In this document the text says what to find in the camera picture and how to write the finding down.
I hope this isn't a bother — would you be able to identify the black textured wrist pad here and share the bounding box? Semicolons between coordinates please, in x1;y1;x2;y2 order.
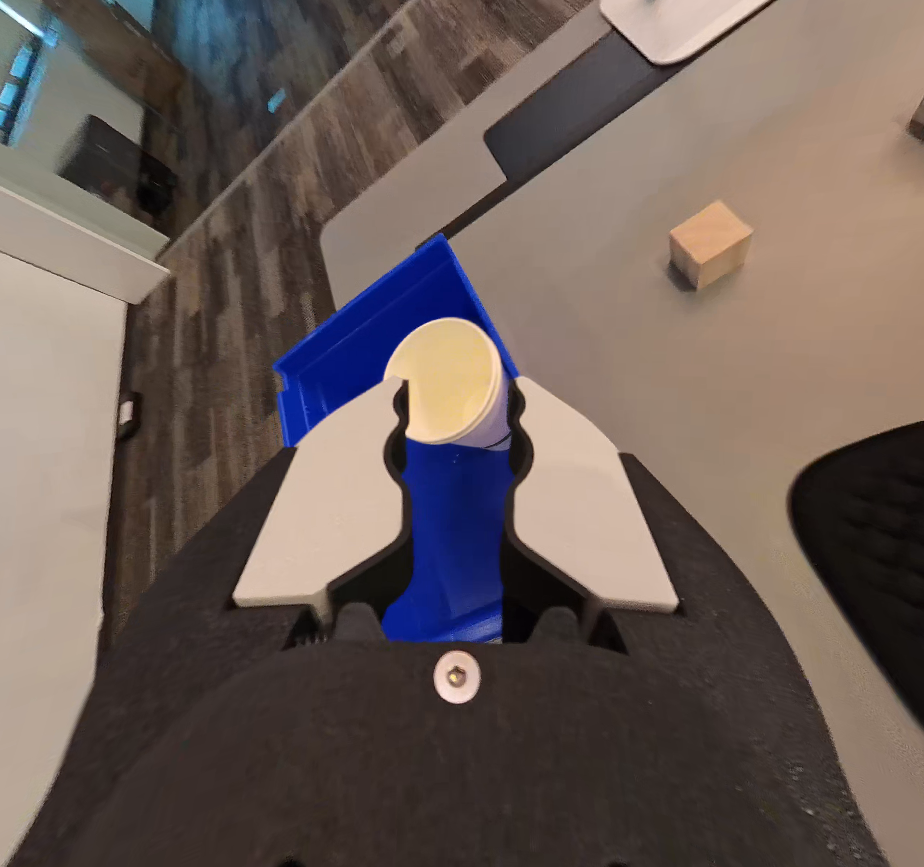
788;421;924;727

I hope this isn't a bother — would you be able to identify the black rectangular table plate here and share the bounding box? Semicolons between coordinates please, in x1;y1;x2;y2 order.
484;33;668;182

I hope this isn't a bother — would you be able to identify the white display stand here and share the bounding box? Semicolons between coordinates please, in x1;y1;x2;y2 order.
599;0;856;66

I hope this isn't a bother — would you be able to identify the black floor box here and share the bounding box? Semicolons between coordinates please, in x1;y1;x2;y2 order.
61;115;178;229

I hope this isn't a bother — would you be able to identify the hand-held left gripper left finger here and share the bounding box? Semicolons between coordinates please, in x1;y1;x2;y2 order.
232;383;414;640

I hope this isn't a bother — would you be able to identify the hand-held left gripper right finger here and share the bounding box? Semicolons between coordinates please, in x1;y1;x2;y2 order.
501;376;681;647

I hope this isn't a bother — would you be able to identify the white low cabinet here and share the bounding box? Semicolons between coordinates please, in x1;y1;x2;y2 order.
0;184;170;839

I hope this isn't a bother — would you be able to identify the blue plastic bin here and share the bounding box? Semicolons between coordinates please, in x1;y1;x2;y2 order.
273;233;521;643

